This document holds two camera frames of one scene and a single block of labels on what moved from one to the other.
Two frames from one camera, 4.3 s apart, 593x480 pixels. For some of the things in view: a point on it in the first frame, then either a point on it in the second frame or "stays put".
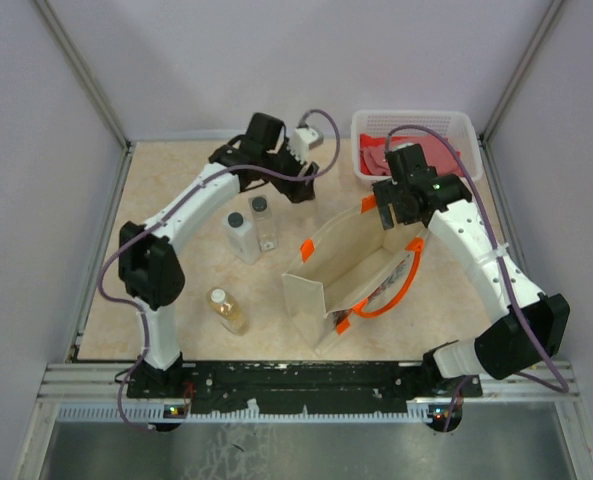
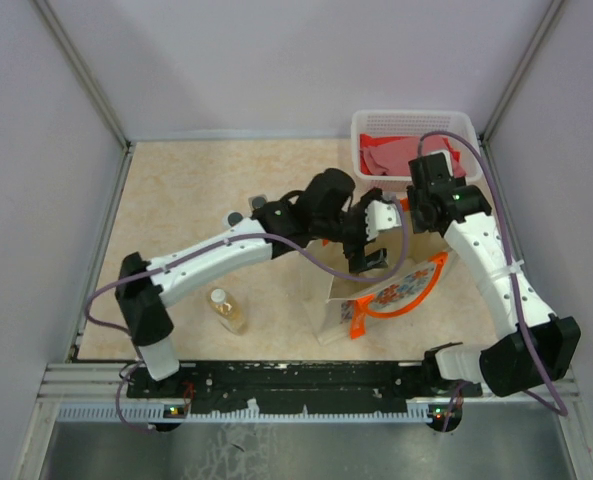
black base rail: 298,387 stays put
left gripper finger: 296,190 to 361,263
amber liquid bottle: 227,312 stays put
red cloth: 437,153 stays put
